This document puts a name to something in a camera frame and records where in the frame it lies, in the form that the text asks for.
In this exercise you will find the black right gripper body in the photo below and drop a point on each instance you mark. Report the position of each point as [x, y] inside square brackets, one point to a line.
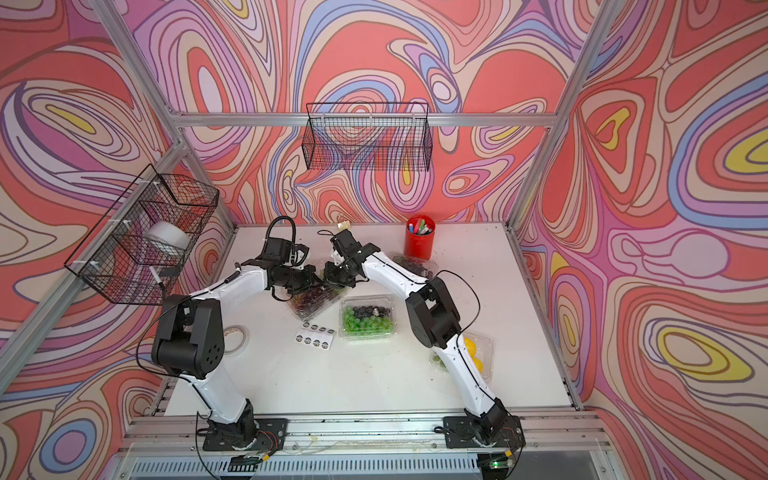
[340, 275]

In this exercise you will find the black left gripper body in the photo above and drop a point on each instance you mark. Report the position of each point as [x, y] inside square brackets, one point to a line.
[296, 281]

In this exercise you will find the clear box red green grapes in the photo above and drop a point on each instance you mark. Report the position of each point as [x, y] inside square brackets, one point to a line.
[309, 304]

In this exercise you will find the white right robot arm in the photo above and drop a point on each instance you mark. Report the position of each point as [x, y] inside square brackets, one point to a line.
[435, 322]

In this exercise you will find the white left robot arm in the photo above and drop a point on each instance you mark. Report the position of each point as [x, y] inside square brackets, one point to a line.
[189, 343]

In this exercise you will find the clear box green black grapes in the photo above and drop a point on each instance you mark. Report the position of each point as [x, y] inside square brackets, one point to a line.
[367, 317]

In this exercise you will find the red pen cup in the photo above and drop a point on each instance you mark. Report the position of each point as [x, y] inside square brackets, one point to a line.
[419, 237]

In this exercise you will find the white tape roll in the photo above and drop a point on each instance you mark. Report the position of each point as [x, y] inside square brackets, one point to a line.
[167, 237]

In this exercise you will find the clear box with lemons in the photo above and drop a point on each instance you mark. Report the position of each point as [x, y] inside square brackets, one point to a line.
[480, 348]

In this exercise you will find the black wire basket on back wall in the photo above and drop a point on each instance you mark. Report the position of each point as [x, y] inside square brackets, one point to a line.
[368, 136]

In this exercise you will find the black wire basket on wall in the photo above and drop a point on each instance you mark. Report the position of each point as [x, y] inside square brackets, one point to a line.
[118, 262]
[368, 136]

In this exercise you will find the black wire basket on left wall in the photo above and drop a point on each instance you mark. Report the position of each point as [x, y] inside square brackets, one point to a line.
[118, 262]

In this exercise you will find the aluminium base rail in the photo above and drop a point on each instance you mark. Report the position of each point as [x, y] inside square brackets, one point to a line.
[374, 445]

